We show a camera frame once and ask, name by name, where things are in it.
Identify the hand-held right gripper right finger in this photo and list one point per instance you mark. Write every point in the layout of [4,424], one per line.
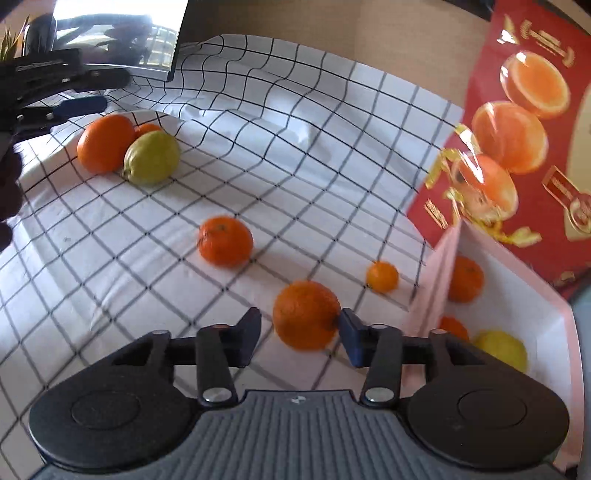
[351,337]

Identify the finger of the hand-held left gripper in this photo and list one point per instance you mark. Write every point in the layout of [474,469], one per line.
[106,78]
[78,107]

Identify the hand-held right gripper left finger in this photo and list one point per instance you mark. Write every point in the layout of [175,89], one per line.
[249,334]

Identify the large orange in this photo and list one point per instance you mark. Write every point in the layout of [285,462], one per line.
[104,145]

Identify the small orange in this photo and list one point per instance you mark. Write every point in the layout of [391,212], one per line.
[382,277]
[148,129]
[455,328]

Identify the orange with stem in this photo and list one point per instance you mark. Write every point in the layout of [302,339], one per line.
[225,242]

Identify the green pear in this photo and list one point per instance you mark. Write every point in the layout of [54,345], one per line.
[152,159]
[503,350]

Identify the pink cardboard box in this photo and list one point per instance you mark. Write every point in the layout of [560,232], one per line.
[531,314]

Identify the person's left hand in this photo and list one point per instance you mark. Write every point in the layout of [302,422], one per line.
[7,184]

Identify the green plant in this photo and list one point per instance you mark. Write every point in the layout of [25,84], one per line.
[9,44]

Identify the dark monitor screen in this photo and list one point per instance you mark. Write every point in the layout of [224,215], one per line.
[115,37]

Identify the white checked cloth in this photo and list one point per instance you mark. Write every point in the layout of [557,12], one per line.
[300,161]

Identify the red printed bag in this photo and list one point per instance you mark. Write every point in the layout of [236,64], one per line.
[572,143]

